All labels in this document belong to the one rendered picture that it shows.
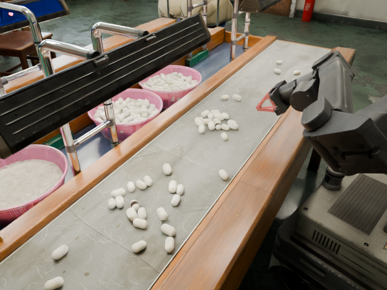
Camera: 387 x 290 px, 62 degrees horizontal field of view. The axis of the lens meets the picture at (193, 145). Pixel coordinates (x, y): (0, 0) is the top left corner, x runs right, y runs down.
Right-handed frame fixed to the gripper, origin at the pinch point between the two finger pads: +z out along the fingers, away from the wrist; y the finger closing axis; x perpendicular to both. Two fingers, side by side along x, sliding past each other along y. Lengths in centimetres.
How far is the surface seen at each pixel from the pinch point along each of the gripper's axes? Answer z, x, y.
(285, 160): -3.9, 14.9, 8.9
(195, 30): -2.4, -28.0, 9.9
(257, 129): 8.5, 7.8, -5.3
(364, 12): 59, 45, -446
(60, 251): 19, -5, 62
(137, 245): 9, 4, 53
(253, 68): 25, -6, -53
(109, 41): 84, -59, -42
